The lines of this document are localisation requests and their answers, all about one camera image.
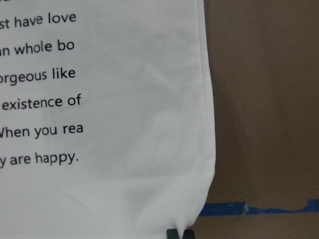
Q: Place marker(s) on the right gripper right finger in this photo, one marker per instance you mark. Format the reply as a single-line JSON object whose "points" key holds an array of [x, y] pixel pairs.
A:
{"points": [[188, 234]]}

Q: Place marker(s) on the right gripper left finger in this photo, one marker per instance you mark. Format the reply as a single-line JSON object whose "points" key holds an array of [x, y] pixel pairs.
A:
{"points": [[172, 234]]}

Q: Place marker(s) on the white long-sleeve printed shirt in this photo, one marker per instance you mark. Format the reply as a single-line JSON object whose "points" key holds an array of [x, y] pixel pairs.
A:
{"points": [[106, 118]]}

